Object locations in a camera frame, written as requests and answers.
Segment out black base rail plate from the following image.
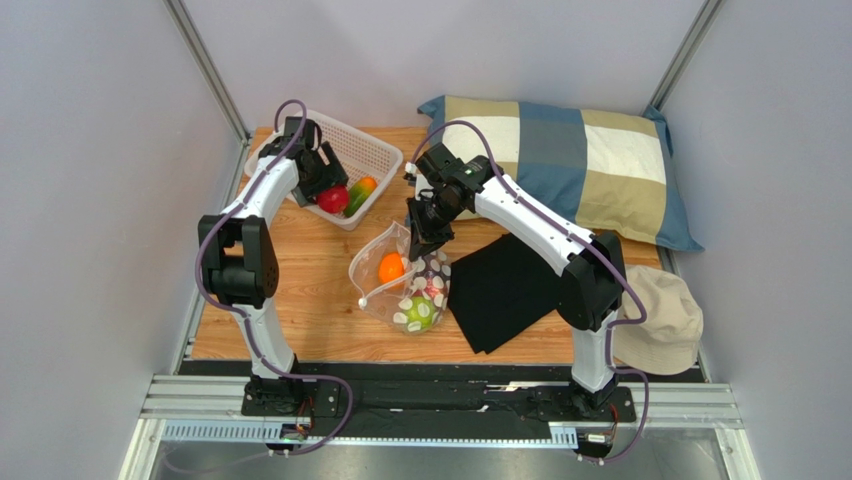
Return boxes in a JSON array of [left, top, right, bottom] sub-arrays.
[[179, 359, 707, 444]]

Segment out blue beige checkered pillow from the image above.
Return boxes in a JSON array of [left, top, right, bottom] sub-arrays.
[[417, 95, 704, 252]]

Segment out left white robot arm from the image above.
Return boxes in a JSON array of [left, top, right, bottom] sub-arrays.
[[195, 117, 348, 410]]

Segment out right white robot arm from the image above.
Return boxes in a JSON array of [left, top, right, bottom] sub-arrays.
[[406, 144, 630, 416]]

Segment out green fake apple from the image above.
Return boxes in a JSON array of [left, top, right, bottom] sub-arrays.
[[393, 296, 440, 333]]

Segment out beige bucket hat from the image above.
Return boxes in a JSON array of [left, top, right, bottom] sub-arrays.
[[612, 265, 704, 376]]

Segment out green orange fake mango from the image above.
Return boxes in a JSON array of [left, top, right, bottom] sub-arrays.
[[343, 176, 378, 218]]

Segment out black folded cloth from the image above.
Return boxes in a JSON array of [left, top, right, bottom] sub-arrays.
[[448, 234, 560, 354]]

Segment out red fake apple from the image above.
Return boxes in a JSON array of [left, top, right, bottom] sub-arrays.
[[316, 185, 350, 215]]

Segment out white plastic basket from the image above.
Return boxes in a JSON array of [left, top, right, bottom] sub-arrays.
[[234, 110, 403, 231]]

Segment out clear zip top bag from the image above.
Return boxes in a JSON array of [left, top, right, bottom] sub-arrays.
[[348, 222, 452, 335]]

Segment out orange fake orange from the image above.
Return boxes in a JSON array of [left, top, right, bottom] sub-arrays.
[[377, 252, 406, 285]]

